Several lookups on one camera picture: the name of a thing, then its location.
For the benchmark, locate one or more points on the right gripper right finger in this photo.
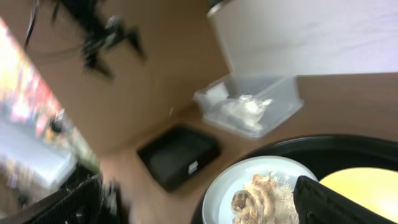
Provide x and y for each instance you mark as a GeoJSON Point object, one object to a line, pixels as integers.
{"type": "Point", "coordinates": [317, 204]}

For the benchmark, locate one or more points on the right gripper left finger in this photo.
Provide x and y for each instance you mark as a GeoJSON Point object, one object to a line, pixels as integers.
{"type": "Point", "coordinates": [89, 201]}

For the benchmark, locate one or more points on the white napkin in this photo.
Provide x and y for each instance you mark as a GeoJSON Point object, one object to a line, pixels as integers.
{"type": "Point", "coordinates": [248, 109]}

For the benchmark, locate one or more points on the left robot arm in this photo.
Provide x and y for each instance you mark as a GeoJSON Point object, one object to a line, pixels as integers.
{"type": "Point", "coordinates": [98, 34]}

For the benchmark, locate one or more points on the food scraps and rice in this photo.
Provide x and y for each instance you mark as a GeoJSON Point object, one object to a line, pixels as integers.
{"type": "Point", "coordinates": [264, 200]}

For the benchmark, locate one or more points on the round black serving tray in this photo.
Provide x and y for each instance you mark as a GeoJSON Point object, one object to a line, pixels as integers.
{"type": "Point", "coordinates": [326, 154]}

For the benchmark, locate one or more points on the yellow bowl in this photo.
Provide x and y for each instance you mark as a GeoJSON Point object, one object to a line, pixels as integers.
{"type": "Point", "coordinates": [371, 188]}

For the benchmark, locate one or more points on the black rectangular tray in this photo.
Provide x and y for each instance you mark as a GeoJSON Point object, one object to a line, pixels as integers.
{"type": "Point", "coordinates": [178, 154]}

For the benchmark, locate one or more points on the grey plate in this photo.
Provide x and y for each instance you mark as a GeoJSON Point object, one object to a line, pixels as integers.
{"type": "Point", "coordinates": [216, 206]}

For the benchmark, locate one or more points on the clear plastic bin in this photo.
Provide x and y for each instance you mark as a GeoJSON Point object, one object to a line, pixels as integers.
{"type": "Point", "coordinates": [283, 91]}

